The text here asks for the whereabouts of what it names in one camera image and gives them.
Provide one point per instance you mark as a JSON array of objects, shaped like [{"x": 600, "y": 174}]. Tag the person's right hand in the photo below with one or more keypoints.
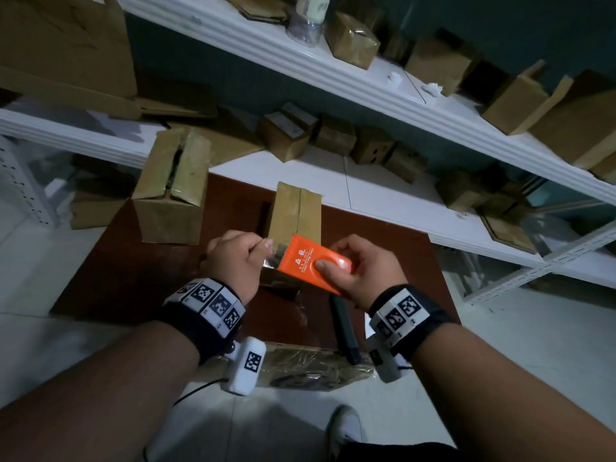
[{"x": 375, "y": 274}]

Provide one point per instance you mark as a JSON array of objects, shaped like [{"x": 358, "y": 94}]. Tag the person's left hand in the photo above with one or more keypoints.
[{"x": 236, "y": 264}]

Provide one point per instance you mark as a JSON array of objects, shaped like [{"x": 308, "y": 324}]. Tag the dark green utility knife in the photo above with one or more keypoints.
[{"x": 344, "y": 331}]

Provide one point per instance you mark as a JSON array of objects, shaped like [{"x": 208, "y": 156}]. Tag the orange tape dispenser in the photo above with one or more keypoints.
[{"x": 303, "y": 264}]

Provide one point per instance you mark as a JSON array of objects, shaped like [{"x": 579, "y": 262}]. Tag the cardboard box with cutout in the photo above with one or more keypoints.
[{"x": 293, "y": 211}]

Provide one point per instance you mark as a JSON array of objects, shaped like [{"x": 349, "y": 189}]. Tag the taped cardboard parcel box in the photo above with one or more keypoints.
[{"x": 168, "y": 221}]

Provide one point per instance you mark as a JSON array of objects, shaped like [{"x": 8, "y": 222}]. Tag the person's right forearm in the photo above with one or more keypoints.
[{"x": 505, "y": 394}]

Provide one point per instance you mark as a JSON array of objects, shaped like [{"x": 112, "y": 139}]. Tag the person's left forearm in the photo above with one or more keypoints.
[{"x": 96, "y": 394}]

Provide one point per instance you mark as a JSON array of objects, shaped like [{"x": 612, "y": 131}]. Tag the plastic bottle with white label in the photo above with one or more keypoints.
[{"x": 308, "y": 23}]

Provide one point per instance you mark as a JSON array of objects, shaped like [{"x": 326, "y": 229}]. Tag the white metal storage rack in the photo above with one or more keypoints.
[
  {"x": 337, "y": 187},
  {"x": 529, "y": 269}
]

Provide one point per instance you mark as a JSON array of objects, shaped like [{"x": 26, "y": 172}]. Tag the plastic wrapped cardboard base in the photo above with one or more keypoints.
[{"x": 308, "y": 365}]

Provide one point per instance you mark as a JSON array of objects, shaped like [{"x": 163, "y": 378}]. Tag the reddish brown wooden board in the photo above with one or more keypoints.
[{"x": 120, "y": 283}]

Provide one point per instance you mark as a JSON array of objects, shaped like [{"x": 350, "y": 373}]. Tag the white shoe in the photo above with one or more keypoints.
[{"x": 344, "y": 428}]

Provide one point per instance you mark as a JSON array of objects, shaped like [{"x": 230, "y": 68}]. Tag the folded flat cardboard carton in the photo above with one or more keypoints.
[{"x": 178, "y": 100}]

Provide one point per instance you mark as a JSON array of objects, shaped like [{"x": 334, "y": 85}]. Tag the black shorts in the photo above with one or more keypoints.
[{"x": 399, "y": 452}]

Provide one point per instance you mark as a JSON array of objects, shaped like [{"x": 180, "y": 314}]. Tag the crumpled white tissue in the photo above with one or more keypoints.
[{"x": 432, "y": 89}]

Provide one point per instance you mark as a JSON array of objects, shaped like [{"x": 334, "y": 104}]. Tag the white bottle cap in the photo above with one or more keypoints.
[{"x": 394, "y": 77}]

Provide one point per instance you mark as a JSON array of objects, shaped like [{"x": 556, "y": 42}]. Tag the small folded cardboard piece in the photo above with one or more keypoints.
[{"x": 255, "y": 7}]

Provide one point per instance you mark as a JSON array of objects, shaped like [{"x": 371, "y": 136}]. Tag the large flat cardboard sheet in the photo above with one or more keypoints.
[{"x": 62, "y": 43}]

